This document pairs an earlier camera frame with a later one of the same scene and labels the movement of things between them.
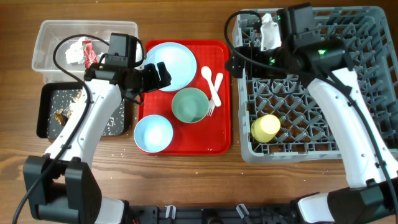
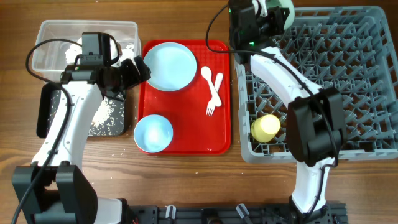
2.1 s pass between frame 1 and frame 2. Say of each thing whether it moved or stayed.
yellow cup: stayed
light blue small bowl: stayed
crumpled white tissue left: stayed
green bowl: moved
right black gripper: moved
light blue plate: stayed
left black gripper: moved
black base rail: stayed
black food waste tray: stayed
